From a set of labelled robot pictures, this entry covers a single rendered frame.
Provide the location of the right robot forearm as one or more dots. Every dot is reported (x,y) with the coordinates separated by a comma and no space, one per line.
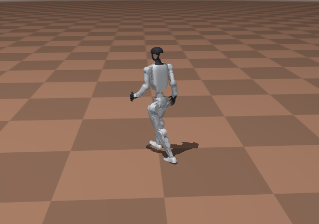
(174,91)

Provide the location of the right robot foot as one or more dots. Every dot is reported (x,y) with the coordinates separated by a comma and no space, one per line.
(153,143)

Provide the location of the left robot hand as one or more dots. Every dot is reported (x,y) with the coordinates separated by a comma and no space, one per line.
(132,96)

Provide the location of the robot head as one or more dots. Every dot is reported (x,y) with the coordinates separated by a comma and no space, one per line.
(157,51)

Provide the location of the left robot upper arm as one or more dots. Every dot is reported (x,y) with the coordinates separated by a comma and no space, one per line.
(147,70)

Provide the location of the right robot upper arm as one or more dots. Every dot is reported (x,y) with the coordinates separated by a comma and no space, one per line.
(171,75)

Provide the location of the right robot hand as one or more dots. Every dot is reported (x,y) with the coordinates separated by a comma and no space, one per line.
(172,100)

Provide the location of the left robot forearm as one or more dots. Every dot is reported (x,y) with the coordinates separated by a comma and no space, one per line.
(140,92)

